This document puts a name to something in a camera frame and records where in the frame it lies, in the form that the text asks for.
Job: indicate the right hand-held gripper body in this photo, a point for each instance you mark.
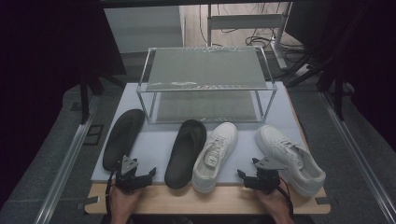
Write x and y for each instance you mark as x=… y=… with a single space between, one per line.
x=264 y=182

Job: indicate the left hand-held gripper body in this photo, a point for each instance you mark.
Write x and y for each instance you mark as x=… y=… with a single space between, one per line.
x=132 y=182

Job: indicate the black slipper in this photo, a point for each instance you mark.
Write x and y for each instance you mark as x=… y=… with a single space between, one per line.
x=185 y=152
x=123 y=137

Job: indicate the metal mesh shoe rack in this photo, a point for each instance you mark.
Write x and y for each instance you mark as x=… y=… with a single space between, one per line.
x=205 y=67

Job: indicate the person's left hand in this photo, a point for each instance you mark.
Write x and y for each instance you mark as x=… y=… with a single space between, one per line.
x=123 y=202

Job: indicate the person's right hand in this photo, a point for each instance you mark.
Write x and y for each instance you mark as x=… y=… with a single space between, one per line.
x=278 y=203

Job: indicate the pale grey table mat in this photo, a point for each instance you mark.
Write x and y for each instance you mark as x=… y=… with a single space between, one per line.
x=155 y=146

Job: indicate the white sneaker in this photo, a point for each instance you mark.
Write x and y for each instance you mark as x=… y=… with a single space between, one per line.
x=214 y=155
x=295 y=158

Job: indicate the grey tape strip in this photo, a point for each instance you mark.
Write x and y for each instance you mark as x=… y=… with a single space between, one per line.
x=323 y=200

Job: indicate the black stand legs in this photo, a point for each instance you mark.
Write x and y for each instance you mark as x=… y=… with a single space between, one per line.
x=85 y=93

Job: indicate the black tripod stand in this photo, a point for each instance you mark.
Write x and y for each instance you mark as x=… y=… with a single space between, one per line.
x=311 y=68

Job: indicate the silver metal floor rail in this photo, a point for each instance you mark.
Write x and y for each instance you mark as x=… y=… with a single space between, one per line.
x=62 y=174
x=358 y=155

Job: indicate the white metal desk frame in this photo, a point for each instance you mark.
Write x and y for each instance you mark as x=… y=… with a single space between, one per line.
x=246 y=21

